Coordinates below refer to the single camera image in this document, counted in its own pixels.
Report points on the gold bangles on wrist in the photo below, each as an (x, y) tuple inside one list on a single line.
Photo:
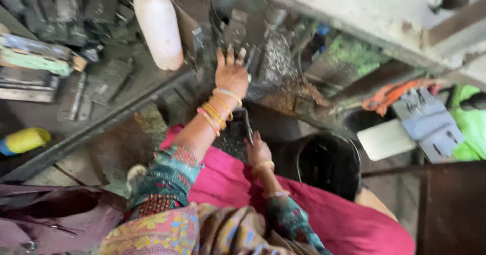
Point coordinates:
[(218, 108), (265, 169)]

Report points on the white plastic bottle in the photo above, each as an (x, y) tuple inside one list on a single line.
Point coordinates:
[(157, 23)]

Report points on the heap of dark metal parts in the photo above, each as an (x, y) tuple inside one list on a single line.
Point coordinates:
[(60, 8)]

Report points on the pile of metal shavings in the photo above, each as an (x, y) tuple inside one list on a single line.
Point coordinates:
[(278, 57)]

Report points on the gold bangles on left wrist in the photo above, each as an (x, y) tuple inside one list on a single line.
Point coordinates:
[(218, 108)]

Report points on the person's right fingers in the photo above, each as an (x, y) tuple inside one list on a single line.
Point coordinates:
[(253, 139)]

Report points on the white rectangular block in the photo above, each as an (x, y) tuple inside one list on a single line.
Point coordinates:
[(385, 139)]

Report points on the dark metal bench rail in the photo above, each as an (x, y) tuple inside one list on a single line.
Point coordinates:
[(95, 127)]

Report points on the grey metal bar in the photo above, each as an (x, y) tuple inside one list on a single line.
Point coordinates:
[(77, 97)]

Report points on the person's right hand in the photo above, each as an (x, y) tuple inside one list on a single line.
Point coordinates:
[(258, 152)]

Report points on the person's left fingers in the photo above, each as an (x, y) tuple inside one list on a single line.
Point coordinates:
[(229, 56)]

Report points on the grey-blue metal bracket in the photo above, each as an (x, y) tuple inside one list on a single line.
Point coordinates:
[(431, 124)]

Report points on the grey press machine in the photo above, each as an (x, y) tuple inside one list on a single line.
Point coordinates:
[(360, 15)]

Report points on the green plastic bag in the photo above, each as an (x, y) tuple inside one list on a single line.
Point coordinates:
[(470, 126)]

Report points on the black plastic bucket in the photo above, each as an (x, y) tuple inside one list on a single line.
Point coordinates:
[(328, 164)]

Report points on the gold bangles on right wrist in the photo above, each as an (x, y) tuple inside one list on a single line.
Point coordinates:
[(265, 169)]

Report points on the person's left hand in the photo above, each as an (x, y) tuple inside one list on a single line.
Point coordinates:
[(231, 76)]

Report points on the yellow thread spool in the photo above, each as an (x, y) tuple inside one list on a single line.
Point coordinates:
[(24, 140)]

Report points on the orange cloth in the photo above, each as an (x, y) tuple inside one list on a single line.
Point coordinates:
[(391, 93)]

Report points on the black metal tray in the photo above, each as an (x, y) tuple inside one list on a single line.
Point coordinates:
[(241, 127)]

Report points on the green and blue box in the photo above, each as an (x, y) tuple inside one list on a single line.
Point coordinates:
[(34, 55)]

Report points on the purple cloth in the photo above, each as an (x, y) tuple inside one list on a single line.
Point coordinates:
[(53, 217)]

